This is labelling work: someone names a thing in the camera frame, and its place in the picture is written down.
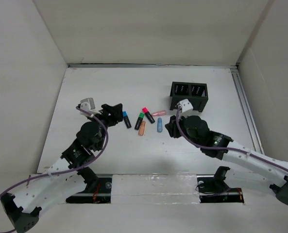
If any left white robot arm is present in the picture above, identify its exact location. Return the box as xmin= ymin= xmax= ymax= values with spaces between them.
xmin=0 ymin=103 xmax=123 ymax=233

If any aluminium rail back edge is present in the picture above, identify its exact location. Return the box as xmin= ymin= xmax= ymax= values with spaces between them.
xmin=68 ymin=63 xmax=237 ymax=69

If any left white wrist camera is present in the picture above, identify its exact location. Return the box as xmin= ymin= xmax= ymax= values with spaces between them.
xmin=79 ymin=98 xmax=95 ymax=112

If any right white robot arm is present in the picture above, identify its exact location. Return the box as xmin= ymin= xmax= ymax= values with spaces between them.
xmin=165 ymin=116 xmax=288 ymax=206

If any aluminium rail right side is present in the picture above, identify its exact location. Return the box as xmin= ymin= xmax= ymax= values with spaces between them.
xmin=230 ymin=68 xmax=264 ymax=154

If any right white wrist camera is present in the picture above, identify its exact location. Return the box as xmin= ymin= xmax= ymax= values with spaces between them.
xmin=177 ymin=99 xmax=193 ymax=117

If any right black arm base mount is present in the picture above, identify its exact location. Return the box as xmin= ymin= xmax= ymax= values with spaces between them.
xmin=195 ymin=166 xmax=244 ymax=203

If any black two-compartment organizer box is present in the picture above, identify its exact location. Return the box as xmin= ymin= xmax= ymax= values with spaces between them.
xmin=169 ymin=82 xmax=208 ymax=113

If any blue cap black highlighter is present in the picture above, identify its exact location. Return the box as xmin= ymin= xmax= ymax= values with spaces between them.
xmin=122 ymin=111 xmax=132 ymax=129

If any pink translucent highlighter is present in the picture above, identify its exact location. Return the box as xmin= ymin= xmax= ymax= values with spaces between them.
xmin=152 ymin=110 xmax=167 ymax=117

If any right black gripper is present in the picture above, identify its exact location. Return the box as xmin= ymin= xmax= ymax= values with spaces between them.
xmin=165 ymin=111 xmax=201 ymax=148

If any blue translucent highlighter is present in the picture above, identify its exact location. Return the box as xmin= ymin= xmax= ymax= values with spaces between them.
xmin=157 ymin=117 xmax=163 ymax=133

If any orange translucent highlighter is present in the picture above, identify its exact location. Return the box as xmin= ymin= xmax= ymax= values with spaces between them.
xmin=138 ymin=120 xmax=146 ymax=136

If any pink cap black highlighter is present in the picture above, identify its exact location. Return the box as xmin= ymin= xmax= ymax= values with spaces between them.
xmin=142 ymin=107 xmax=155 ymax=124

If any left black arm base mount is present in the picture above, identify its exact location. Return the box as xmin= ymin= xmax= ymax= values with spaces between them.
xmin=66 ymin=167 xmax=113 ymax=204

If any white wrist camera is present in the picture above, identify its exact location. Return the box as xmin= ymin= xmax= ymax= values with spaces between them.
xmin=79 ymin=98 xmax=95 ymax=112
xmin=177 ymin=99 xmax=193 ymax=117

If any green cap black highlighter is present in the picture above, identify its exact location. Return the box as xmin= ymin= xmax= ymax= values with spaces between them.
xmin=135 ymin=112 xmax=144 ymax=130

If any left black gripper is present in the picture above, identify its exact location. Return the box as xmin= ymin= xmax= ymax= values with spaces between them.
xmin=87 ymin=104 xmax=122 ymax=150

